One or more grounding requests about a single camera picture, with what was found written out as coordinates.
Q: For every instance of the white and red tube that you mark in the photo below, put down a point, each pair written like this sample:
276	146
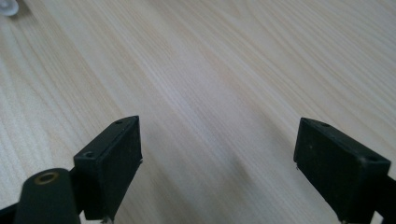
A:
7	7

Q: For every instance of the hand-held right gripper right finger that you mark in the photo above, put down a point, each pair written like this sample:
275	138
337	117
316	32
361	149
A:
339	174

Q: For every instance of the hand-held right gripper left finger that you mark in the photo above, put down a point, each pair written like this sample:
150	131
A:
109	168

